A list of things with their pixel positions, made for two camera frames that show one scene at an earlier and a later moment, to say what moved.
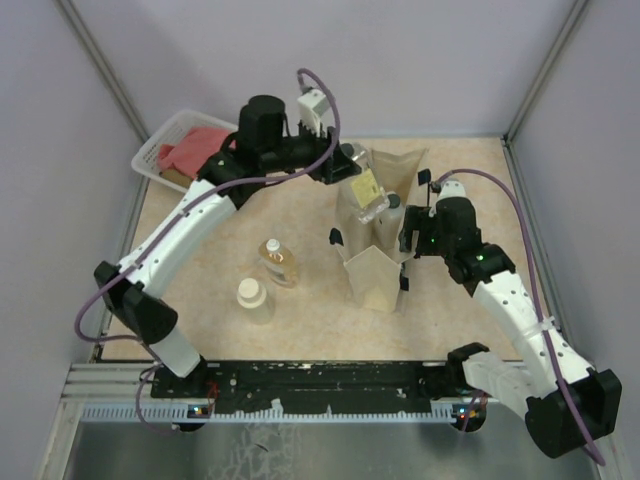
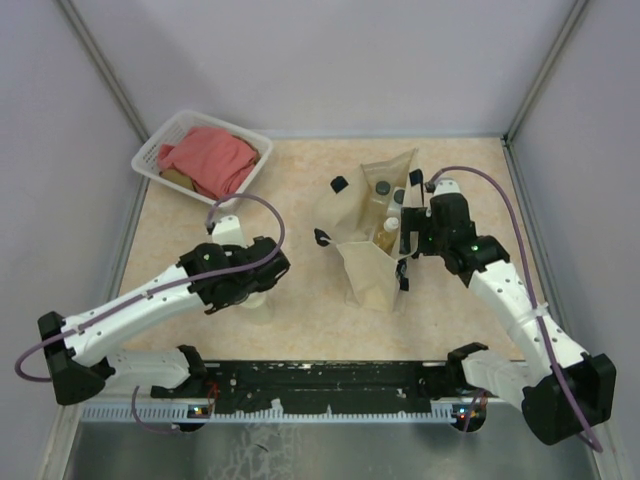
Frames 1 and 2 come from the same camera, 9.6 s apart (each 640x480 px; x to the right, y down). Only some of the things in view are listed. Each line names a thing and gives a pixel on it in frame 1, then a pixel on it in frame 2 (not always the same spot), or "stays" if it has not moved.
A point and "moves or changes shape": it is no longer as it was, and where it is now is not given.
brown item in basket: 177,177 stays
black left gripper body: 303,150 to 249,290
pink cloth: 192,148 stays
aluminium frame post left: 74,16 stays
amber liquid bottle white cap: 278,262 moves or changes shape
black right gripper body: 430,241 stays
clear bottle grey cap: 368,198 moves or changes shape
